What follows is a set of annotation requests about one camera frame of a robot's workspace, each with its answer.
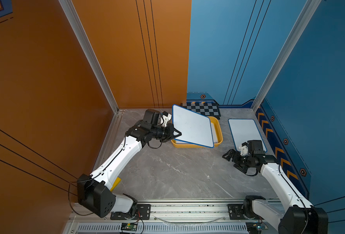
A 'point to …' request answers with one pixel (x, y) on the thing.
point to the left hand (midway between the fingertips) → (182, 131)
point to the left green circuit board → (130, 226)
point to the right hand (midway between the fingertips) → (228, 159)
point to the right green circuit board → (255, 227)
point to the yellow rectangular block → (115, 184)
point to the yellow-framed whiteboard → (214, 134)
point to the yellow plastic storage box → (217, 134)
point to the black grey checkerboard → (207, 108)
